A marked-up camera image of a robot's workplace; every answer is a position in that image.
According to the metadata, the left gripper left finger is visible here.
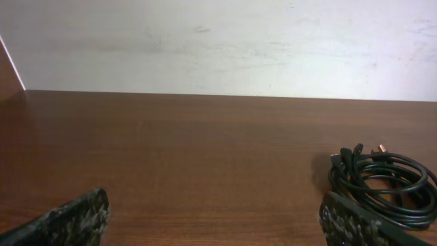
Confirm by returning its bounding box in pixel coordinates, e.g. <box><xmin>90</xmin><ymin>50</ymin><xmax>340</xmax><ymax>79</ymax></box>
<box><xmin>1</xmin><ymin>188</ymin><xmax>109</xmax><ymax>246</ymax></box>

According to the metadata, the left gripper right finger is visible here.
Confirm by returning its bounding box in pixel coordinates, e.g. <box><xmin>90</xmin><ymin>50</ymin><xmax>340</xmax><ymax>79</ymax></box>
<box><xmin>319</xmin><ymin>191</ymin><xmax>431</xmax><ymax>246</ymax></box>

